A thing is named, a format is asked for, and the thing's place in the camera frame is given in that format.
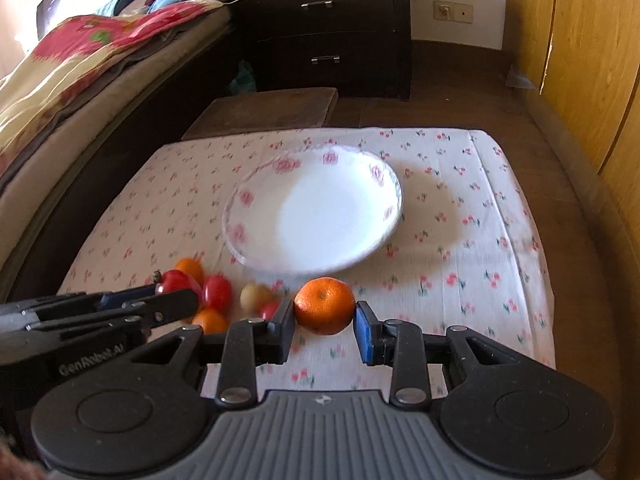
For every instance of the dark wooden stool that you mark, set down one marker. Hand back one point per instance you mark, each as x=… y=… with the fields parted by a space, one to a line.
x=265 y=111

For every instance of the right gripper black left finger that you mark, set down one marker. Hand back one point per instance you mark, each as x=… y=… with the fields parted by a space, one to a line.
x=248 y=344

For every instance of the floral red yellow blanket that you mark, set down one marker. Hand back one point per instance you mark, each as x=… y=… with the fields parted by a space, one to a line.
x=69 y=59

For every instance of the white floral plate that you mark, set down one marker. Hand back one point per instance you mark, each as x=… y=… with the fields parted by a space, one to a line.
x=312 y=211

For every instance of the wall power outlet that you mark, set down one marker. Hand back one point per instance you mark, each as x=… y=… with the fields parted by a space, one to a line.
x=453 y=12

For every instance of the red tomato large front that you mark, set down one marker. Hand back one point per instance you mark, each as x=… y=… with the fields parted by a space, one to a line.
x=174 y=280

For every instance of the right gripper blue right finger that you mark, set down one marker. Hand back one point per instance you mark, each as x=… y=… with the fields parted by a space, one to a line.
x=399 y=345

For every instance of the dark wooden nightstand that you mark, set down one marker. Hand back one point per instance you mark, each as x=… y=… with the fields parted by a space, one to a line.
x=361 y=48

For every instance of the orange mandarin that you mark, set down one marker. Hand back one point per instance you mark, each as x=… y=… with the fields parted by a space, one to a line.
x=324 y=306
x=211 y=322
x=191 y=267

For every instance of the red tomato small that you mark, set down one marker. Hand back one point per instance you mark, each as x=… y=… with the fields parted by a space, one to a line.
x=268 y=310

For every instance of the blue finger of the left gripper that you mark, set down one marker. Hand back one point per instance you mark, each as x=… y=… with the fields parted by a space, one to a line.
x=114 y=300

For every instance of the cherry print tablecloth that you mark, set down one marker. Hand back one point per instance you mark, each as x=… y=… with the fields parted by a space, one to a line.
x=428 y=225

